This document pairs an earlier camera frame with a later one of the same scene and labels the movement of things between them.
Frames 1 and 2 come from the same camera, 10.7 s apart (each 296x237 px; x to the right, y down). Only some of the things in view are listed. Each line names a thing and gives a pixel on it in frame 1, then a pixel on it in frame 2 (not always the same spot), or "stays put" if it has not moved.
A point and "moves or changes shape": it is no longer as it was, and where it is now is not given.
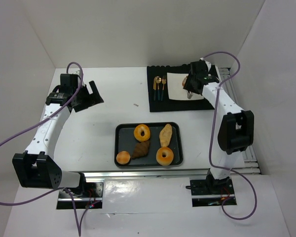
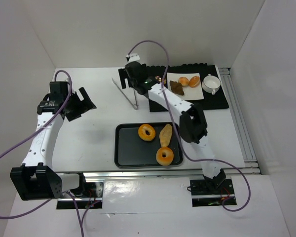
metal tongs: (190, 95) to (135, 105)
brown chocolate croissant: (141, 149) to (176, 88)
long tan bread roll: (165, 135) stays put
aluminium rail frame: (251, 165) stays put
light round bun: (123, 157) to (184, 81)
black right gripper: (192, 85) to (128, 74)
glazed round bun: (184, 81) moves or changes shape
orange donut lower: (167, 159) stays put
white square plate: (176, 91) stays put
